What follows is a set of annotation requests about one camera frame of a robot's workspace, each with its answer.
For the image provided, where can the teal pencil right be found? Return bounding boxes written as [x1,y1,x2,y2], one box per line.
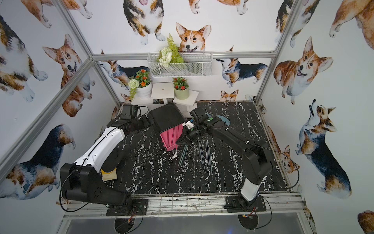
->
[206,139,213,175]

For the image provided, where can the yellow cloth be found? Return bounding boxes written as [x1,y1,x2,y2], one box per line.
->
[101,168,117,182]

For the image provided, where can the teal plastic dustpan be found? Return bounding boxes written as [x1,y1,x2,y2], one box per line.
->
[217,115,231,126]

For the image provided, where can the green pot red flowers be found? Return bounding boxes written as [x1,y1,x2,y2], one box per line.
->
[173,77,190,100]

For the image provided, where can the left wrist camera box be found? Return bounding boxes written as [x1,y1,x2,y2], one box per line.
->
[119,104,140,120]

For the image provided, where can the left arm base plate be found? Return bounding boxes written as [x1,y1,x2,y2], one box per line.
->
[106,199,149,216]

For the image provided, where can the green pencil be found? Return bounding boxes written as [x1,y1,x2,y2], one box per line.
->
[181,145,189,167]
[178,145,188,166]

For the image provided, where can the green pencil left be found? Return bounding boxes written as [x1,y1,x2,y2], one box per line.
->
[178,145,188,166]

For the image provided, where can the white wire basket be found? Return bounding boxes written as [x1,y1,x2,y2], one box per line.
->
[147,52,213,78]

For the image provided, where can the white pot orange flowers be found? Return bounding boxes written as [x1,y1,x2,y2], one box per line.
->
[128,69,151,100]

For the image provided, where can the dark pencil centre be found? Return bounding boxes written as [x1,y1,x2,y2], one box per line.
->
[197,140,205,167]

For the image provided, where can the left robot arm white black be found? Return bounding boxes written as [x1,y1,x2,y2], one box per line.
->
[59,115,151,209]

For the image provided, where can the green white artificial fern flowers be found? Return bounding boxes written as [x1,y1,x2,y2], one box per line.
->
[156,34,184,67]

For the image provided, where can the white stepped display stand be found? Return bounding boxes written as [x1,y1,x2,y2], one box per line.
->
[131,82,199,118]

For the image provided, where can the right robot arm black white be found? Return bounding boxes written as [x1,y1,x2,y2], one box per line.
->
[176,108,276,202]

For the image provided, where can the black drawer cabinet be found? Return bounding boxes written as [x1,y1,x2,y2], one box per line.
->
[147,103,186,134]

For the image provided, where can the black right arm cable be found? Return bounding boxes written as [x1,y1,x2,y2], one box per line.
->
[254,144,301,190]

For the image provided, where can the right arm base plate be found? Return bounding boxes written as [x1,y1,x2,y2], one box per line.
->
[224,196,266,213]

